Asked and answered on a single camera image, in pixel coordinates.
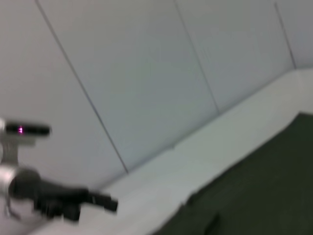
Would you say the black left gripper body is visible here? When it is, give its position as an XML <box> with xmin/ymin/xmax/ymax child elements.
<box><xmin>9</xmin><ymin>168</ymin><xmax>89</xmax><ymax>217</ymax></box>

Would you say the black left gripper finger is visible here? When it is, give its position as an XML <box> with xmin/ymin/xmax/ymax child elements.
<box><xmin>86</xmin><ymin>190</ymin><xmax>119</xmax><ymax>212</ymax></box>
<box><xmin>62</xmin><ymin>203</ymin><xmax>82</xmax><ymax>224</ymax></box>

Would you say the dark green shirt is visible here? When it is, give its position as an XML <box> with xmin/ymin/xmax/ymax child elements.
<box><xmin>151</xmin><ymin>112</ymin><xmax>313</xmax><ymax>235</ymax></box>

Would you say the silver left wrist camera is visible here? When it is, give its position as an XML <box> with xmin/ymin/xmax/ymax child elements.
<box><xmin>0</xmin><ymin>119</ymin><xmax>52</xmax><ymax>164</ymax></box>

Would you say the left gripper cable with plugs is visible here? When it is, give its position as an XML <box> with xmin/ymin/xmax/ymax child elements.
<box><xmin>4</xmin><ymin>197</ymin><xmax>22</xmax><ymax>220</ymax></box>

